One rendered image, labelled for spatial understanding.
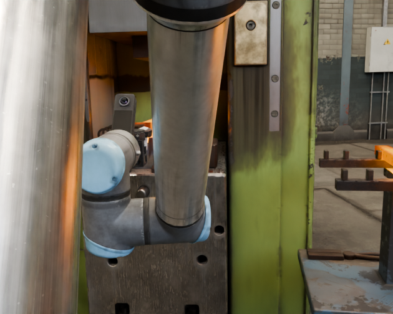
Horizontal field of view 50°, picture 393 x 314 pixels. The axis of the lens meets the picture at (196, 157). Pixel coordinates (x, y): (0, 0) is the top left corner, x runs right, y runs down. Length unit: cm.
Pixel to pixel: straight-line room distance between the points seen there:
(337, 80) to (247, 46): 667
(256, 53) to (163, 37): 80
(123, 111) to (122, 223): 28
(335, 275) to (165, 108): 66
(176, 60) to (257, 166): 85
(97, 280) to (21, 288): 101
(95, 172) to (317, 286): 53
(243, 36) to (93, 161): 63
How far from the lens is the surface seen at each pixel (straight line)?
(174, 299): 119
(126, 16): 112
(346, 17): 795
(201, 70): 45
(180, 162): 57
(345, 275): 104
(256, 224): 130
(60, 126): 24
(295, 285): 140
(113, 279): 119
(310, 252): 111
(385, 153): 105
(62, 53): 26
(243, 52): 121
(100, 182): 74
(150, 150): 112
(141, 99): 160
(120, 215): 77
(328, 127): 784
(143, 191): 104
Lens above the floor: 115
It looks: 11 degrees down
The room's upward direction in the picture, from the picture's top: 1 degrees counter-clockwise
